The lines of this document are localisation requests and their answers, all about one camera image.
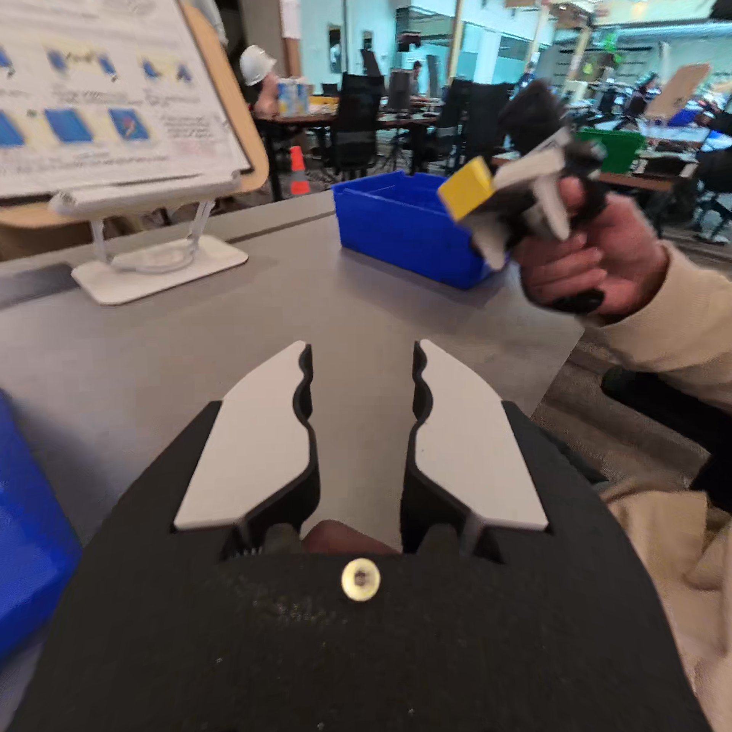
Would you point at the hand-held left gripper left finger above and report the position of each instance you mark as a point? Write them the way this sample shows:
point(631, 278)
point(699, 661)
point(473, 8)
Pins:
point(251, 452)

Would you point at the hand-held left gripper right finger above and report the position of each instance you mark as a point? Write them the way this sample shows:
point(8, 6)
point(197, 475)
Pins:
point(477, 452)

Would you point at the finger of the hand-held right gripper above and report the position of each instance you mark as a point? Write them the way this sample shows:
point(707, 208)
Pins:
point(537, 160)
point(494, 240)

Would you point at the yellow wooden cube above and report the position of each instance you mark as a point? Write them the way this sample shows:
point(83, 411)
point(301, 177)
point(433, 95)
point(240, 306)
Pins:
point(466, 188)

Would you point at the blue plastic bin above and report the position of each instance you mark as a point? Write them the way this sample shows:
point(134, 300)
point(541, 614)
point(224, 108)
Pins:
point(400, 229)
point(28, 543)

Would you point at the person's right forearm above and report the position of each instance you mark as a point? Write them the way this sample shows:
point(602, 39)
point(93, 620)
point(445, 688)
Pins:
point(686, 320)

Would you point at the green plastic bin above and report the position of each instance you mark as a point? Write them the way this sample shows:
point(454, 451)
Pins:
point(612, 151)

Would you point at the wooden board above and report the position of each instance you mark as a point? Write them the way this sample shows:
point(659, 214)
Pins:
point(677, 91)

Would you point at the black mesh chair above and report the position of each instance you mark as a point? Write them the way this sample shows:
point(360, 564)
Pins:
point(354, 126)

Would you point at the orange traffic cone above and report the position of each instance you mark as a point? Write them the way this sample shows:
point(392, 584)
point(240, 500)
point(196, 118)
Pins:
point(298, 171)

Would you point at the yellow package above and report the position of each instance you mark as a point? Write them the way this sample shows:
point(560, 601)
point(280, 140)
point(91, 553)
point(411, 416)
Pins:
point(323, 101)

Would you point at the brown wooden desk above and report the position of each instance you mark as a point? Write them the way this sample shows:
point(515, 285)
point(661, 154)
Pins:
point(309, 121)

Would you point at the person's cream sweatshirt torso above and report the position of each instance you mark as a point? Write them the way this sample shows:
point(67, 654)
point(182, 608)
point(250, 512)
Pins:
point(675, 572)

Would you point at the white document stand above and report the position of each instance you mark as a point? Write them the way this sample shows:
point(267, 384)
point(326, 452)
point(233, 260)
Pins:
point(240, 114)

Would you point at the white hard hat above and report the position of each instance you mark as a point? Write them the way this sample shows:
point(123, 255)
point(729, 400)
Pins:
point(256, 64)

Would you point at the printed instruction sheet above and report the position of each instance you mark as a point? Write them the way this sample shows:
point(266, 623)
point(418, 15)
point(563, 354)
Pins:
point(114, 86)

